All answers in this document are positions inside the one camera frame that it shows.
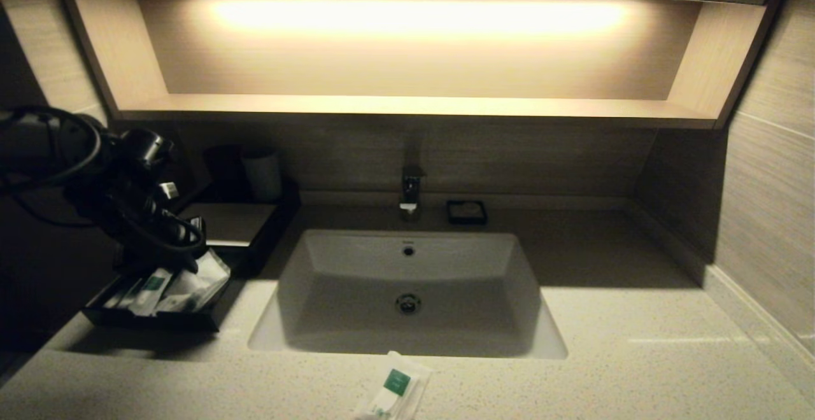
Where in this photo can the black pull-out box drawer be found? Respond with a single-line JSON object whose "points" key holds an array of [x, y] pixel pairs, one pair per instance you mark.
{"points": [[191, 321]]}

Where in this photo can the long white toothbrush packet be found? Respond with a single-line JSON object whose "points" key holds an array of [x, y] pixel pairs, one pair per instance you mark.
{"points": [[149, 289]]}

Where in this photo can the warm shelf light strip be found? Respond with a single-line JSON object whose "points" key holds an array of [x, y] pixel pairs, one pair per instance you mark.
{"points": [[414, 18]]}

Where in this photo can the white ceramic sink basin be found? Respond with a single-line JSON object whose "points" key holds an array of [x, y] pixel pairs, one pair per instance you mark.
{"points": [[414, 273]]}

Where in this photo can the white comb packet green label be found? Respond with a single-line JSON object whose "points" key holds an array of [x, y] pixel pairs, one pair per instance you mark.
{"points": [[395, 385]]}

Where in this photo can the black soap dish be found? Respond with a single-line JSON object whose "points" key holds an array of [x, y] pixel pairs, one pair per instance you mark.
{"points": [[467, 217]]}

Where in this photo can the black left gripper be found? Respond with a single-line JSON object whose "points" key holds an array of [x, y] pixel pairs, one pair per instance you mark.
{"points": [[137, 223]]}

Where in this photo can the chrome faucet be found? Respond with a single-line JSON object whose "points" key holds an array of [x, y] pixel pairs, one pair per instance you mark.
{"points": [[411, 191]]}

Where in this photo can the dark grey tumbler cup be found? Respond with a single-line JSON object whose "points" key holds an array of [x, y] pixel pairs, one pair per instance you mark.
{"points": [[223, 172]]}

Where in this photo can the white shower cap packet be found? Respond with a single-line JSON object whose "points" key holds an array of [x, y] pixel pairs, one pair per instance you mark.
{"points": [[207, 277]]}

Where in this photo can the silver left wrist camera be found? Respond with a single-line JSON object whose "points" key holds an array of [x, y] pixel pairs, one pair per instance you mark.
{"points": [[169, 189]]}

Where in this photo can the wooden wall shelf niche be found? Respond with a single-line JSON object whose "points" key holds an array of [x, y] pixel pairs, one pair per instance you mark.
{"points": [[414, 70]]}

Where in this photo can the light grey tumbler cup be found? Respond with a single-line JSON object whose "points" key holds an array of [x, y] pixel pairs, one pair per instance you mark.
{"points": [[262, 175]]}

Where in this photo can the metal sink drain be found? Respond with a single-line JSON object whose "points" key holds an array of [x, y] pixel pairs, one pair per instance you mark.
{"points": [[408, 303]]}

